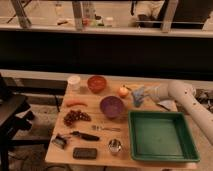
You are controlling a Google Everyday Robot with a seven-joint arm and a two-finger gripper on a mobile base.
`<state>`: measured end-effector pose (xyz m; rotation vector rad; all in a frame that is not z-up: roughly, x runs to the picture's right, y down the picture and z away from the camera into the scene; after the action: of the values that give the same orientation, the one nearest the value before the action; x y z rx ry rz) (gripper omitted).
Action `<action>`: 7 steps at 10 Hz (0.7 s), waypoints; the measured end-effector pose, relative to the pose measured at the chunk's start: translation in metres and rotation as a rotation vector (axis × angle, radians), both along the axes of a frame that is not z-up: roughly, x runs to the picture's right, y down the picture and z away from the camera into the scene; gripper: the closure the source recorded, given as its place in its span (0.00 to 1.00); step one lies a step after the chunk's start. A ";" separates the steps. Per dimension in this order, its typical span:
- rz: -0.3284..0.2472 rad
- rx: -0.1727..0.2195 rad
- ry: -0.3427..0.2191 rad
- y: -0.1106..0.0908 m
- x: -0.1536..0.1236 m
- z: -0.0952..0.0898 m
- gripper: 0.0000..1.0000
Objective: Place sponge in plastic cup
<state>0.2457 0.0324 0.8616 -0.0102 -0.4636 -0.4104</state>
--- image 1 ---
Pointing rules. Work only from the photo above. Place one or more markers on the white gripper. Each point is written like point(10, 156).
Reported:
point(153, 92)

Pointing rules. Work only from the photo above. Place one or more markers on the purple bowl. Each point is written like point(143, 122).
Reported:
point(111, 106)

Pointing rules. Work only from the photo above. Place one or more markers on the red grape bunch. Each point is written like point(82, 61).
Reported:
point(75, 115)

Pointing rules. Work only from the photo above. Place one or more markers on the red-orange bowl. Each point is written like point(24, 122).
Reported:
point(96, 83)

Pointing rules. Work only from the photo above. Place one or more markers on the small metal cup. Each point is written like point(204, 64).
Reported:
point(114, 146)

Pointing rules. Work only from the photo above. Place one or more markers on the orange carrot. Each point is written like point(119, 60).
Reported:
point(74, 103)

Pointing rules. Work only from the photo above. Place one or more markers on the silver fork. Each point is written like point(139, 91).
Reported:
point(99, 128)

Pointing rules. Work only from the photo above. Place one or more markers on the green plastic tray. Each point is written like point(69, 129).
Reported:
point(161, 137)

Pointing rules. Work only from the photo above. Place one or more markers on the black handled peeler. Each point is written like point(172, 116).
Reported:
point(85, 136)

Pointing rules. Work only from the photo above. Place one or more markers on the orange onion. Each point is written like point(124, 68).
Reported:
point(123, 92)

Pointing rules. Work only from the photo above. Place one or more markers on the clear plastic cup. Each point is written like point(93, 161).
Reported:
point(74, 82)

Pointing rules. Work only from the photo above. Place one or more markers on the dark rectangular sponge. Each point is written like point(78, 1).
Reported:
point(85, 153)

